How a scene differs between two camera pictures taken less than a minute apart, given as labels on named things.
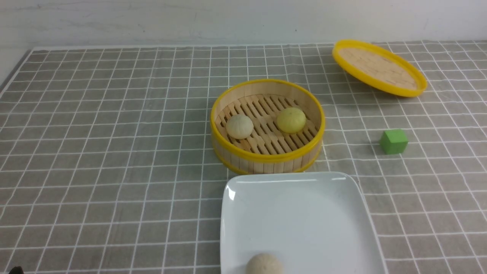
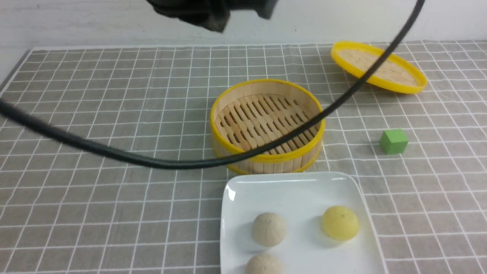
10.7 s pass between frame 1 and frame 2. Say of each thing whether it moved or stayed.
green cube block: stayed
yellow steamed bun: moved
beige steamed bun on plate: stayed
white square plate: stayed
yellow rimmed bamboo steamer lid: stayed
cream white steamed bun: moved
